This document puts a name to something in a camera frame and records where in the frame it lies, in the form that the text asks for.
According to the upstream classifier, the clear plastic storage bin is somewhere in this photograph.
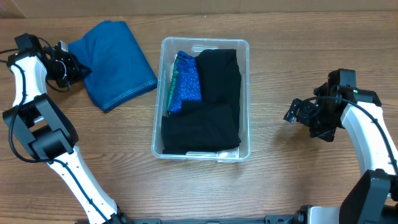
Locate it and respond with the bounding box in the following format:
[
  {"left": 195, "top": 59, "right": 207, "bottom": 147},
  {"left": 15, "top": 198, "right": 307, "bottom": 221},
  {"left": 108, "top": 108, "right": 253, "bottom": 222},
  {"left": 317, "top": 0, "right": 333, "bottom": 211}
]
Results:
[{"left": 151, "top": 37, "right": 251, "bottom": 163}]

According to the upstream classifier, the sparkly blue green cloth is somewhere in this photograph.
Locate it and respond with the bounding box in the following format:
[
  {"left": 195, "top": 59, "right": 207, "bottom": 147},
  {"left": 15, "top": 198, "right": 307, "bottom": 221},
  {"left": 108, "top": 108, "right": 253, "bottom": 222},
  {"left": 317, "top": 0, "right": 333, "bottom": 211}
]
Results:
[{"left": 167, "top": 51, "right": 201, "bottom": 113}]

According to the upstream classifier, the blue terry towel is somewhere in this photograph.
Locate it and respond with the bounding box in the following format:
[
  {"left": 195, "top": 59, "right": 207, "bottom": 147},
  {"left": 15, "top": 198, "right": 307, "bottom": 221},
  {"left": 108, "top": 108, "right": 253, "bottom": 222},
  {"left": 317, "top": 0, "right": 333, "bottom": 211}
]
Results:
[{"left": 68, "top": 21, "right": 157, "bottom": 113}]

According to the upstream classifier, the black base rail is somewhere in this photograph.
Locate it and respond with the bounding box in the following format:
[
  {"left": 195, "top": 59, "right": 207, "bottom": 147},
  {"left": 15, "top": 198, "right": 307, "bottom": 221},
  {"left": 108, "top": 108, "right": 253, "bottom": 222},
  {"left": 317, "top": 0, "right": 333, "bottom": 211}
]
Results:
[{"left": 131, "top": 215, "right": 294, "bottom": 224}]

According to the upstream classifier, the black cloth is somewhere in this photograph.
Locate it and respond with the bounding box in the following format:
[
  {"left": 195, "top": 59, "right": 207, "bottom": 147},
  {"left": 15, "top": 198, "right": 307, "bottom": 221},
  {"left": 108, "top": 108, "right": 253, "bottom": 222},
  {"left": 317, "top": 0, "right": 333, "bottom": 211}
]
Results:
[
  {"left": 161, "top": 101, "right": 241, "bottom": 155},
  {"left": 195, "top": 49, "right": 241, "bottom": 129}
]

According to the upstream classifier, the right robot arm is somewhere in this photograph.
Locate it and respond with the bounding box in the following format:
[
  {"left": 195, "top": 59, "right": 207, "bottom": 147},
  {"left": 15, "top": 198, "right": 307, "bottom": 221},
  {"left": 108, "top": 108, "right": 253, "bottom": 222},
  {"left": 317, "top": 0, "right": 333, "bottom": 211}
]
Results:
[{"left": 284, "top": 68, "right": 397, "bottom": 223}]

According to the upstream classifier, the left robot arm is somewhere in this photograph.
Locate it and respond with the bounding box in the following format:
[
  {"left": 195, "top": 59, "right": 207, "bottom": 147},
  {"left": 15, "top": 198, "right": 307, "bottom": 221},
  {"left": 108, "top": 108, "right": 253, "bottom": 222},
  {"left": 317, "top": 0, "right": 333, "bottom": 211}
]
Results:
[{"left": 2, "top": 34, "right": 131, "bottom": 223}]

